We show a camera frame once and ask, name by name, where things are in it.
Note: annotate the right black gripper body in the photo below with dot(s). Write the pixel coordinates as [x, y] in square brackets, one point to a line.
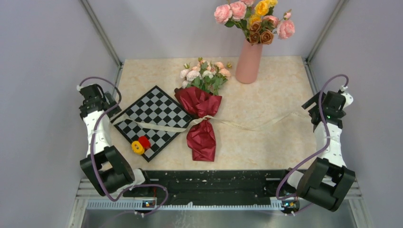
[316, 109]

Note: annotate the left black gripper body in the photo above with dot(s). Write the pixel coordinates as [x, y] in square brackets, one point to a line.
[110, 99]

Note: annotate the cream ribbon with gold lettering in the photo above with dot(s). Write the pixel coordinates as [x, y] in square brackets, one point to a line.
[195, 122]

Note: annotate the red paper flower bouquet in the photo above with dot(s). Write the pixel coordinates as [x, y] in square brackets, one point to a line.
[199, 96]

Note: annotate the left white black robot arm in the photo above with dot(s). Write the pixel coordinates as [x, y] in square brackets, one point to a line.
[104, 165]

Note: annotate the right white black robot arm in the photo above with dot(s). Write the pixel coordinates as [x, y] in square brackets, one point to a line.
[327, 181]

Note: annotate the pink ceramic vase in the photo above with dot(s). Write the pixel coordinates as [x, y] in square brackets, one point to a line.
[248, 63]

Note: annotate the artificial roses in vase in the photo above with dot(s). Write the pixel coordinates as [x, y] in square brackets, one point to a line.
[256, 20]

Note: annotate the black white chessboard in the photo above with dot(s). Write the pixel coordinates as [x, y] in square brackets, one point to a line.
[154, 107]

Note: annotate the red toy block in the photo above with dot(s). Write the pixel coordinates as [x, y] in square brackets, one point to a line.
[145, 143]

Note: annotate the yellow toy block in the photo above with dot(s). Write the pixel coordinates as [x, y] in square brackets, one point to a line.
[137, 147]

